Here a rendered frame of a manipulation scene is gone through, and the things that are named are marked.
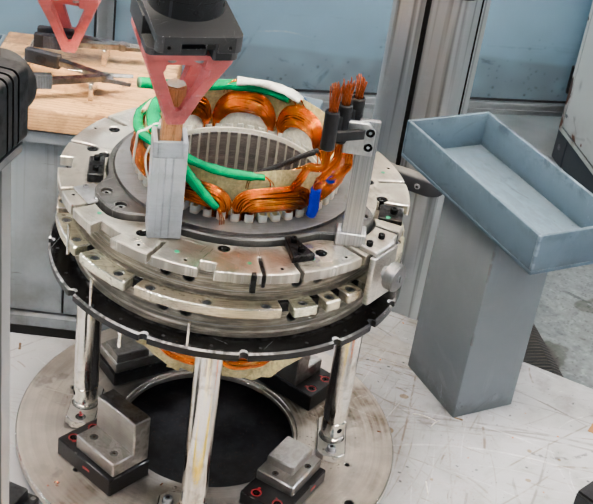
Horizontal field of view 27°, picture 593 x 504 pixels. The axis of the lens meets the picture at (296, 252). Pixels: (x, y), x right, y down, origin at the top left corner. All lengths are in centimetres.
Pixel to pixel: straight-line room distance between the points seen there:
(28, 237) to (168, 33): 53
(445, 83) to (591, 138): 210
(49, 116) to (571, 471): 66
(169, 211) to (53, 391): 37
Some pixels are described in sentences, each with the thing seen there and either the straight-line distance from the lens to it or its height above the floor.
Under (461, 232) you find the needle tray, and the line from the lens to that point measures 132.
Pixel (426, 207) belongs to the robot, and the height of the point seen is 88.
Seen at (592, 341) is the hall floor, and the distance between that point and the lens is 303.
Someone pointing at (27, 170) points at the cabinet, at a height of 99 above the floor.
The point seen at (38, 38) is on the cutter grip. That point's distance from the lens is 139.
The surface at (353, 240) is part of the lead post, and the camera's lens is 104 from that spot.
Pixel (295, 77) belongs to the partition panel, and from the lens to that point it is 361.
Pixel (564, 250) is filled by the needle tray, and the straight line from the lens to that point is 122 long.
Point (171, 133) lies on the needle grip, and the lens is 98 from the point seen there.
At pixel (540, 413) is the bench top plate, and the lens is 144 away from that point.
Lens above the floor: 163
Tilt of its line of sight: 32 degrees down
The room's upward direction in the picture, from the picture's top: 9 degrees clockwise
